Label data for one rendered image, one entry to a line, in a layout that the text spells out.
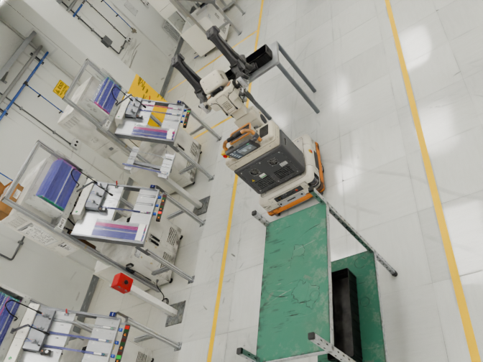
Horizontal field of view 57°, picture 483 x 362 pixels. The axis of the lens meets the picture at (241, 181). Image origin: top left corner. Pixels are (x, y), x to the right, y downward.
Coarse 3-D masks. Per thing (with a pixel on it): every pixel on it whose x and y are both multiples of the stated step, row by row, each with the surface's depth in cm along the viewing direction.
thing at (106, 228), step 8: (96, 224) 436; (104, 224) 437; (112, 224) 438; (120, 224) 439; (128, 224) 439; (136, 224) 440; (144, 224) 441; (96, 232) 430; (104, 232) 431; (112, 232) 432; (120, 232) 432; (128, 232) 433; (136, 232) 434; (144, 232) 435; (136, 240) 428
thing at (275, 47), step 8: (272, 48) 473; (280, 48) 481; (272, 56) 461; (288, 56) 488; (272, 64) 450; (280, 64) 451; (256, 72) 465; (264, 72) 456; (304, 80) 509; (296, 88) 469; (312, 88) 516; (304, 96) 476; (256, 104) 535; (312, 104) 483; (264, 112) 542
